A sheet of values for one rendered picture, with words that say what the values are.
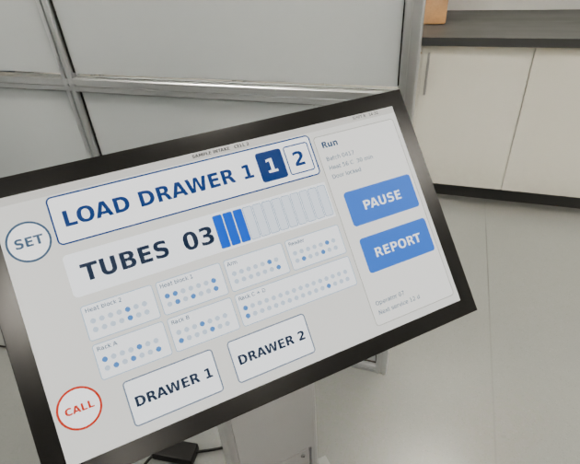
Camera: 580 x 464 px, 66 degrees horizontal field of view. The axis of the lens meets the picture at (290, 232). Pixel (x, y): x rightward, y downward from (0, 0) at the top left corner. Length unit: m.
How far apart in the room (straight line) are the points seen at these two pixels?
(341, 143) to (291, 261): 0.16
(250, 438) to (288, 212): 0.39
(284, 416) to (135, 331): 0.35
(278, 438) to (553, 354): 1.39
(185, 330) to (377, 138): 0.33
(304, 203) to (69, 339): 0.29
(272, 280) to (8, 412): 1.59
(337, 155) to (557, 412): 1.43
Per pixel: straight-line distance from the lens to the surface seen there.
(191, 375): 0.50
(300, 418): 0.80
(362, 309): 0.55
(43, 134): 1.78
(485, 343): 1.95
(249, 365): 0.51
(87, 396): 0.51
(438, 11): 2.68
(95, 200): 0.51
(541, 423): 1.79
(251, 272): 0.51
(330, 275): 0.53
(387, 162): 0.59
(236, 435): 0.75
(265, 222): 0.52
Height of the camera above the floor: 1.39
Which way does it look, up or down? 35 degrees down
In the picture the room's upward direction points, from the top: 4 degrees counter-clockwise
